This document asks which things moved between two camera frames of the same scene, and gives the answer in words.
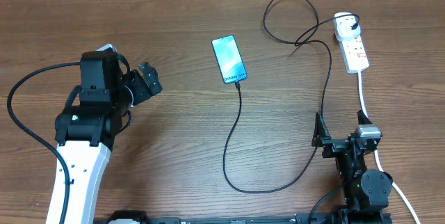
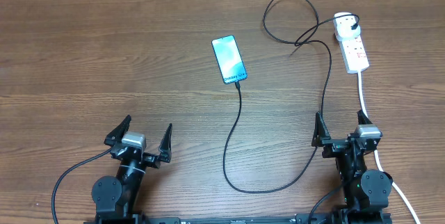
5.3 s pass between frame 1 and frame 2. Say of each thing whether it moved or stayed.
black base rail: stayed
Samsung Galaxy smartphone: stayed
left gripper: moved
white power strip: stayed
